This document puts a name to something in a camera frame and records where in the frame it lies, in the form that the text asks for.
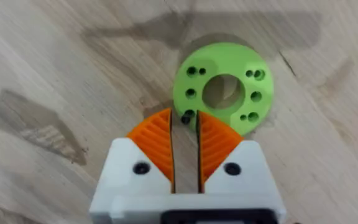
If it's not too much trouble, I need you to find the green disc with holes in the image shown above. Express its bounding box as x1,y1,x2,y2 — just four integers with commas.
172,42,275,136

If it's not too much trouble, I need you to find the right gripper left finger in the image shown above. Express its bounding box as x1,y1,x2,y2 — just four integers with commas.
88,108,176,224

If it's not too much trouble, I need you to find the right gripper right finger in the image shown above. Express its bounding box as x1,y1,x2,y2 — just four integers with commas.
196,110,287,224

